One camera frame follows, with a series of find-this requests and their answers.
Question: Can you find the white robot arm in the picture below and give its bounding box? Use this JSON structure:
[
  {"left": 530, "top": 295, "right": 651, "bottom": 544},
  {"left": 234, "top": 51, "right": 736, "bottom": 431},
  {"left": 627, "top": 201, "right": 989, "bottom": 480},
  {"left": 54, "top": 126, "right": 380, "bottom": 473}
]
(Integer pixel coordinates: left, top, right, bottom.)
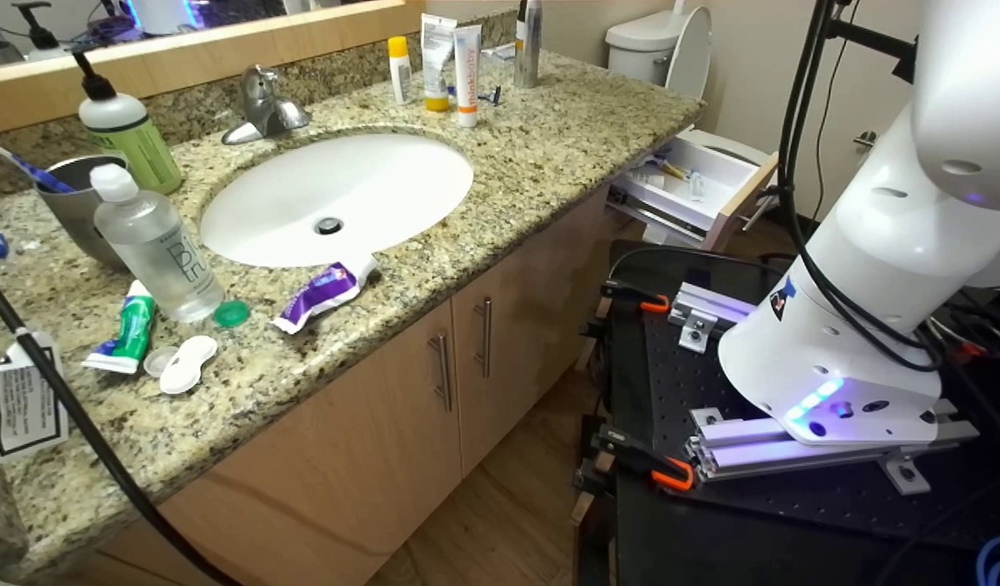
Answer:
[{"left": 717, "top": 0, "right": 1000, "bottom": 445}]

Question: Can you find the green bottle cap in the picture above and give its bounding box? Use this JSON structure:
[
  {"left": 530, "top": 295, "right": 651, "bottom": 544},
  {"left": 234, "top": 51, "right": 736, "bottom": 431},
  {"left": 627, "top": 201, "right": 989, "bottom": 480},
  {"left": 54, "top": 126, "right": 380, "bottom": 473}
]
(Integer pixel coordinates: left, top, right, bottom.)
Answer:
[{"left": 213, "top": 300, "right": 252, "bottom": 330}]

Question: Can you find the clear plastic bottle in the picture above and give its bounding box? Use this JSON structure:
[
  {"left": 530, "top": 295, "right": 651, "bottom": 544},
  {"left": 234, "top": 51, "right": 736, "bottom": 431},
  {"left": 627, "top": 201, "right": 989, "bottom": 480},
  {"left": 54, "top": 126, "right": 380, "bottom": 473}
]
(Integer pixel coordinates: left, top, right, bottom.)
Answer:
[{"left": 88, "top": 164, "right": 222, "bottom": 324}]

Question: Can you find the green soap pump bottle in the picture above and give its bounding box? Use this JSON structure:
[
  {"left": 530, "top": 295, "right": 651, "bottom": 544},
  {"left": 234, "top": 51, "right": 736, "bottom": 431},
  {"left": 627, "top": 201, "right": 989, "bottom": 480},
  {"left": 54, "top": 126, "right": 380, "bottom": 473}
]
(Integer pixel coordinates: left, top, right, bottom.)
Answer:
[{"left": 76, "top": 51, "right": 182, "bottom": 195}]

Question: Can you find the purple white toothpaste tube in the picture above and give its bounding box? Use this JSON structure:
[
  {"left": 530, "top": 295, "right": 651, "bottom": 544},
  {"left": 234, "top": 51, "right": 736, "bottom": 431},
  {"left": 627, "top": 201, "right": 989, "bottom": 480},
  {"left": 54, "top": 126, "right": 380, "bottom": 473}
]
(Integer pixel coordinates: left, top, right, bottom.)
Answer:
[{"left": 273, "top": 258, "right": 373, "bottom": 335}]

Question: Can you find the black robot cart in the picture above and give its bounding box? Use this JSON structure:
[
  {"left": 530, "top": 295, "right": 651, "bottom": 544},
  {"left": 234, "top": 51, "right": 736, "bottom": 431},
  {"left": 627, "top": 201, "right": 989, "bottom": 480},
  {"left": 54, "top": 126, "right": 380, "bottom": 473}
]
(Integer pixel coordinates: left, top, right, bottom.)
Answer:
[{"left": 576, "top": 242, "right": 1000, "bottom": 586}]

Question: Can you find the white oval sink basin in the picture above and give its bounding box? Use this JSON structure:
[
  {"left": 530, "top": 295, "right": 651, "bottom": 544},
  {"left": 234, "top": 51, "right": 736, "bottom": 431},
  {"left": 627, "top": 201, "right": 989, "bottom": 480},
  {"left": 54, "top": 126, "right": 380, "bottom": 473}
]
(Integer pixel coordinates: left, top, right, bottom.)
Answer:
[{"left": 199, "top": 131, "right": 474, "bottom": 267}]

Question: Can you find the open white drawer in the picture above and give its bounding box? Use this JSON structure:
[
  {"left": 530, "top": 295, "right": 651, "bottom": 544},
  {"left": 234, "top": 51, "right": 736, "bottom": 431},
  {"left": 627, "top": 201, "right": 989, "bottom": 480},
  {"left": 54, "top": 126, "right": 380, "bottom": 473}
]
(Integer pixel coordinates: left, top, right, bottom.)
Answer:
[{"left": 608, "top": 126, "right": 779, "bottom": 251}]

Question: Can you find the white orange sunscreen tube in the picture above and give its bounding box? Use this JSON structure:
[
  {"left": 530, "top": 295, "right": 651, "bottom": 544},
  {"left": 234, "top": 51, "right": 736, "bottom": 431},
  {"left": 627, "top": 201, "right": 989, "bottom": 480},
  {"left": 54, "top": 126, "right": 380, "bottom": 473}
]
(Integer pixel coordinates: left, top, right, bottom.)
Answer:
[{"left": 457, "top": 28, "right": 483, "bottom": 118}]

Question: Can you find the white tube yellow cap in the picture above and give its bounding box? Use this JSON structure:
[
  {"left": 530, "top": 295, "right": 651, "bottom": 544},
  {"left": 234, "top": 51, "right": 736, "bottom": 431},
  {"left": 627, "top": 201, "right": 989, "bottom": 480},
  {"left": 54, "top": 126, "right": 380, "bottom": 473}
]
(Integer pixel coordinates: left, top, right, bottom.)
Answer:
[{"left": 388, "top": 36, "right": 411, "bottom": 106}]

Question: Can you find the clear white tube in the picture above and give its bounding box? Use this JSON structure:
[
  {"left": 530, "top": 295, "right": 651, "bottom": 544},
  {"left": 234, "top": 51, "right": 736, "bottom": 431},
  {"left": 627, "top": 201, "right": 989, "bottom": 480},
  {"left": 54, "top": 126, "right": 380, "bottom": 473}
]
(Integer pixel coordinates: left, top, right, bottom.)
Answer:
[{"left": 421, "top": 14, "right": 457, "bottom": 114}]

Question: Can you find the wooden vanity cabinet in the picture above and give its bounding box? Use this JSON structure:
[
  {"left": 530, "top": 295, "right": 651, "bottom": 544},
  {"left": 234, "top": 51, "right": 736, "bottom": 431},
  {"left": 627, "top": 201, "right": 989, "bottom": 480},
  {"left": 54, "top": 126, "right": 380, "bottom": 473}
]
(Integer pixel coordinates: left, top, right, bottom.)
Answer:
[{"left": 167, "top": 194, "right": 617, "bottom": 586}]

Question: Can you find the white toilet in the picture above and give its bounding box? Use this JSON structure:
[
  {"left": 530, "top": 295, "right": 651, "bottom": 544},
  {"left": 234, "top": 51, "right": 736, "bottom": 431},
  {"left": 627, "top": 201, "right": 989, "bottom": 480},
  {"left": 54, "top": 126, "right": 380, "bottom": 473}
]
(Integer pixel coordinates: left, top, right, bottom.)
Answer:
[{"left": 604, "top": 0, "right": 714, "bottom": 100}]

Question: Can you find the chrome faucet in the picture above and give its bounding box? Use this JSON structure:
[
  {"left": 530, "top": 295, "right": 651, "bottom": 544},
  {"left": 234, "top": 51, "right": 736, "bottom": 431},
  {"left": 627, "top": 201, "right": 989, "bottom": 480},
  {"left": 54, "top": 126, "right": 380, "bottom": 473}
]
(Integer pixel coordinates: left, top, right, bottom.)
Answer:
[{"left": 222, "top": 67, "right": 310, "bottom": 148}]

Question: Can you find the white floss container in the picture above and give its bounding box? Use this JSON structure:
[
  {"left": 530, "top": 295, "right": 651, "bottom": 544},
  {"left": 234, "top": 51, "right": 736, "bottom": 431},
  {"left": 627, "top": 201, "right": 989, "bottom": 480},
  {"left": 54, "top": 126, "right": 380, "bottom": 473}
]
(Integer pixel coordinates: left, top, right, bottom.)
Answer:
[{"left": 160, "top": 335, "right": 219, "bottom": 398}]

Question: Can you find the green toothpaste tube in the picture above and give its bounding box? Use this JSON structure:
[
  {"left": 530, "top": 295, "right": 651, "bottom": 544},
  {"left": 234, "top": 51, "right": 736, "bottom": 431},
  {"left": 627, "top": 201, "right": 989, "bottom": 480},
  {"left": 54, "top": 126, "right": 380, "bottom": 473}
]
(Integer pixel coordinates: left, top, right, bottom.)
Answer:
[{"left": 82, "top": 279, "right": 156, "bottom": 376}]

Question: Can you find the grey metal cup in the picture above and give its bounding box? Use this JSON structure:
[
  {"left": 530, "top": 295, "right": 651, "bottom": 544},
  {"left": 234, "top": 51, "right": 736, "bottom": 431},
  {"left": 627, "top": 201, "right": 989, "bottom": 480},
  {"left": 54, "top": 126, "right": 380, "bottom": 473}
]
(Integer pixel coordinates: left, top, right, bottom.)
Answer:
[{"left": 34, "top": 155, "right": 119, "bottom": 271}]

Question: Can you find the white label tag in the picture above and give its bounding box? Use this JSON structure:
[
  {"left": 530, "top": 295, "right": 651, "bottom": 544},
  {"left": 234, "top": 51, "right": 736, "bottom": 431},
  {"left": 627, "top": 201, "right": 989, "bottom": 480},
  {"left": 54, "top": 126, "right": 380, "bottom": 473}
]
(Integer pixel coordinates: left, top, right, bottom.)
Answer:
[{"left": 0, "top": 346, "right": 67, "bottom": 462}]

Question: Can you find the wooden framed mirror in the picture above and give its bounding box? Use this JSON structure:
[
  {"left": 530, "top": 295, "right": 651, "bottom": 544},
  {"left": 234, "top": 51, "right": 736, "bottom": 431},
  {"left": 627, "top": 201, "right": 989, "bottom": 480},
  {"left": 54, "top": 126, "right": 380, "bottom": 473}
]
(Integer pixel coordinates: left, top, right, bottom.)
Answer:
[{"left": 0, "top": 0, "right": 426, "bottom": 131}]

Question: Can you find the aluminium robot base mount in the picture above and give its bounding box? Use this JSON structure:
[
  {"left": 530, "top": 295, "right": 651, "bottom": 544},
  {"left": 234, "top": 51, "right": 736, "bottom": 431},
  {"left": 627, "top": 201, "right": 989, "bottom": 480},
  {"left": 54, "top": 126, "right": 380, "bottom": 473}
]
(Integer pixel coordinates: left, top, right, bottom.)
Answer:
[{"left": 674, "top": 285, "right": 976, "bottom": 495}]

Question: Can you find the black cable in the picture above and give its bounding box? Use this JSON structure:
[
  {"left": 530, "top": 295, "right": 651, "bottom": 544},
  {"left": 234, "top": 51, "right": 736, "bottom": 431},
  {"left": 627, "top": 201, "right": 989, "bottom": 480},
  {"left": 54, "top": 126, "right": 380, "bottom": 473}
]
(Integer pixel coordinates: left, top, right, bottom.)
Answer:
[{"left": 0, "top": 258, "right": 242, "bottom": 586}]

